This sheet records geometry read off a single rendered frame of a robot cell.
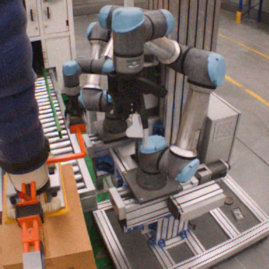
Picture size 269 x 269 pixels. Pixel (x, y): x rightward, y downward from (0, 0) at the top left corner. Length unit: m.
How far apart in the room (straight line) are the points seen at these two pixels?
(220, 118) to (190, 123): 0.44
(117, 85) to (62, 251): 0.78
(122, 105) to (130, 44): 0.16
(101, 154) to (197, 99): 0.83
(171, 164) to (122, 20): 0.68
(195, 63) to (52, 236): 0.93
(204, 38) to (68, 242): 1.07
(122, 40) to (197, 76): 0.45
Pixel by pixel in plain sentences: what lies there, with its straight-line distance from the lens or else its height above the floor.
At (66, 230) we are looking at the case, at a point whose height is 0.94.
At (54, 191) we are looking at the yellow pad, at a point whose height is 1.10.
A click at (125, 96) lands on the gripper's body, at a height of 1.66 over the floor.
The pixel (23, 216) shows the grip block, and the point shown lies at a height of 1.20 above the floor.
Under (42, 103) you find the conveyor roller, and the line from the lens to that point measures 3.19.
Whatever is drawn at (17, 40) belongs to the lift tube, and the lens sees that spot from 0.94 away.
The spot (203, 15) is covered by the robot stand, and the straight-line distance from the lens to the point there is 1.28.
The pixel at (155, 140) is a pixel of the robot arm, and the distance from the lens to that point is 1.24.
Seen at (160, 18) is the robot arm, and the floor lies 1.84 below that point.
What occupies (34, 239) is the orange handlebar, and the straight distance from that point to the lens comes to 1.02.
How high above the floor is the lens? 1.99
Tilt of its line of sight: 35 degrees down
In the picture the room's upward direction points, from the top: straight up
